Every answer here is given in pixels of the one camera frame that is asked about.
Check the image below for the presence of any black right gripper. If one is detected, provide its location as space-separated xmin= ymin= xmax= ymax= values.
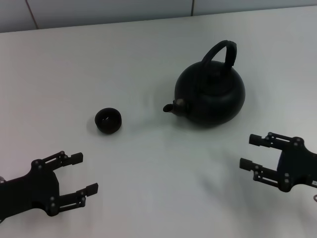
xmin=239 ymin=132 xmax=317 ymax=193

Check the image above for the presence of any black teapot lid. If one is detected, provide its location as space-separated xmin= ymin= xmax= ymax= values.
xmin=197 ymin=64 xmax=236 ymax=97

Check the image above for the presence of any black round teapot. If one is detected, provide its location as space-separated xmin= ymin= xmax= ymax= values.
xmin=162 ymin=40 xmax=246 ymax=129

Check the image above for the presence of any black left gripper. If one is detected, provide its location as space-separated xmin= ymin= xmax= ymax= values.
xmin=0 ymin=150 xmax=99 ymax=218

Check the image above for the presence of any small black teacup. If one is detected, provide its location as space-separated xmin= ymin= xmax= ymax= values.
xmin=94 ymin=107 xmax=123 ymax=135

